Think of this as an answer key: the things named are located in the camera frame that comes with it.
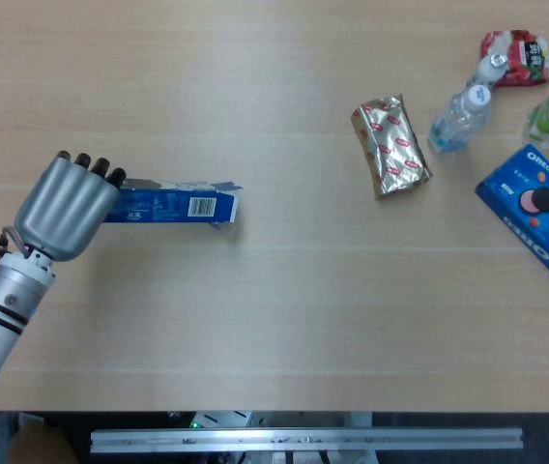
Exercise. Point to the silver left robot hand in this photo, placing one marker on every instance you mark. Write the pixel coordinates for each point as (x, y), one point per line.
(62, 208)

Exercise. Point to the blue cookie box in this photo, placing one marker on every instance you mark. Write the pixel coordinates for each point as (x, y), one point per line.
(173, 205)

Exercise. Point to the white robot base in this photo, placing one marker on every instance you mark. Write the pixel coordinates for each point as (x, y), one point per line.
(226, 419)

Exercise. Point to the wide blue Oreo box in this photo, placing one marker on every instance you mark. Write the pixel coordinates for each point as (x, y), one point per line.
(530, 212)

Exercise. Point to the gold foil snack packet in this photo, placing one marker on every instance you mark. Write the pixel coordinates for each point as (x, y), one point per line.
(393, 145)

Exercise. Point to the clear water bottle white cap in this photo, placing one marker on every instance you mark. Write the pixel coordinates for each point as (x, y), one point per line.
(458, 123)

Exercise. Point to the red snack pouch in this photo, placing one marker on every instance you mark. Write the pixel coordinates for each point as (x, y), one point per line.
(516, 58)

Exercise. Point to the aluminium rail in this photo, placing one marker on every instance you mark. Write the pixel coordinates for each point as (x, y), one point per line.
(303, 440)

